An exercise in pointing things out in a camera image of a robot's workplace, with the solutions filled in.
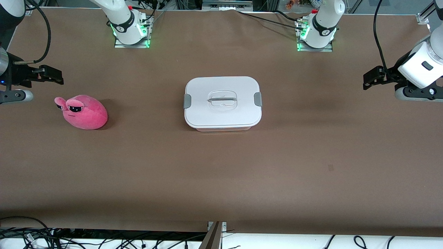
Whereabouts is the short black cable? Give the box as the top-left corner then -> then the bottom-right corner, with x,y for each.
273,10 -> 300,22

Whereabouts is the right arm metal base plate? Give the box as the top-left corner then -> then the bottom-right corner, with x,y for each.
114,16 -> 152,49

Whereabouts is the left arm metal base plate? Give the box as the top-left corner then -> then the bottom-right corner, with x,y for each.
297,17 -> 333,52

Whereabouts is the brown table cover sheet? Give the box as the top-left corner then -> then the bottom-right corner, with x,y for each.
0,8 -> 443,237

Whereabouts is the small aluminium bracket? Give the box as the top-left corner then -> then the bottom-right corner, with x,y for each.
207,221 -> 227,239

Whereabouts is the pink plastic box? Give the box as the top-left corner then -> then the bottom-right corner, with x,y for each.
194,125 -> 252,132

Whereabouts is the silver equipment chassis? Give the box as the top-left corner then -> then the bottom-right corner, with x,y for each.
202,0 -> 254,10

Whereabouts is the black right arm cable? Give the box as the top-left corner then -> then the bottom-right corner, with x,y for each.
14,0 -> 52,65

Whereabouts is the long black cable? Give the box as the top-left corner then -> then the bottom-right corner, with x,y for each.
236,10 -> 307,31

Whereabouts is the aluminium frame profile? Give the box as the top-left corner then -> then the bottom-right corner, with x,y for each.
423,2 -> 437,18

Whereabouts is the pink plush toy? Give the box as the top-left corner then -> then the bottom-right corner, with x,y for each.
54,94 -> 108,130

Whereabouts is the black looped cable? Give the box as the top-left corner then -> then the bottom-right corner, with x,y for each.
0,216 -> 52,239

